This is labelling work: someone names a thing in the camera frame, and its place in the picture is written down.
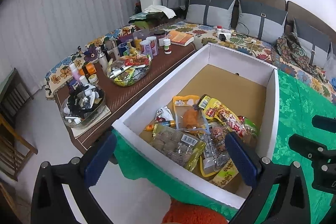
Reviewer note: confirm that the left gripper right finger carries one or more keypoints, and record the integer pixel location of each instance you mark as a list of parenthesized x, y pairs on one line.
[(291, 202)]

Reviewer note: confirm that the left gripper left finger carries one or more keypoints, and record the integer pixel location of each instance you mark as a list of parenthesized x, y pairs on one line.
[(50, 204)]

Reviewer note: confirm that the yellow red snack bag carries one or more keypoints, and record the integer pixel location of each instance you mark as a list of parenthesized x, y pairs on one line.
[(214, 110)]

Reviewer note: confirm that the brown dumpling snack pack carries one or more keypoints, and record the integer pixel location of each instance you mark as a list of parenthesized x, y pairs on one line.
[(180, 147)]

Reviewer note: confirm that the orange snack pouch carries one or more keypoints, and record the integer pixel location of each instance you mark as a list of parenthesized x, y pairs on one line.
[(189, 116)]

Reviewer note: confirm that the glass bowl of snacks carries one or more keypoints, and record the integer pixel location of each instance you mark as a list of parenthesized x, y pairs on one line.
[(128, 70)]

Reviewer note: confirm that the wooden chair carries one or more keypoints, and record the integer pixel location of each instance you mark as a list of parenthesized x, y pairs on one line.
[(15, 150)]

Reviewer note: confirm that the brown low table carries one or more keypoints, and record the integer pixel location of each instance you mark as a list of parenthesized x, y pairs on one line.
[(120, 99)]

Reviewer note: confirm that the glass bowl of cosmetics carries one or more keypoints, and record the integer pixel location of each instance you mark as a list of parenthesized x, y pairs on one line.
[(83, 105)]

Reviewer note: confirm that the grey pillow right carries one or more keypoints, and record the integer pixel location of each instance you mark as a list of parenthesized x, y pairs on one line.
[(316, 44)]

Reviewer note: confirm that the grey pillow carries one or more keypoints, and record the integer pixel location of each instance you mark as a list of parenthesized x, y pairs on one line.
[(260, 21), (210, 12), (316, 44)]

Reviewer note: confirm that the dark floral cloth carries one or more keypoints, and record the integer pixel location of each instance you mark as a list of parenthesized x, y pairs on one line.
[(288, 53)]

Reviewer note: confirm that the white cardboard box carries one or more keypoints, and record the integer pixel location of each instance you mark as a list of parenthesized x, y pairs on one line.
[(246, 85)]

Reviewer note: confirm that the grey pillow middle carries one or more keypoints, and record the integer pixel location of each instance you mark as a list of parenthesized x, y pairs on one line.
[(260, 21)]

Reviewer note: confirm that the pink canister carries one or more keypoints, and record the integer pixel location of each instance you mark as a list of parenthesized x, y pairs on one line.
[(153, 44)]

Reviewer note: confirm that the grey pillow left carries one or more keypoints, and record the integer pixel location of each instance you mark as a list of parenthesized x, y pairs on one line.
[(210, 12)]

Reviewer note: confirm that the orange book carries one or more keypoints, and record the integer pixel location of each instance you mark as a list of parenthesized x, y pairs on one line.
[(180, 38)]

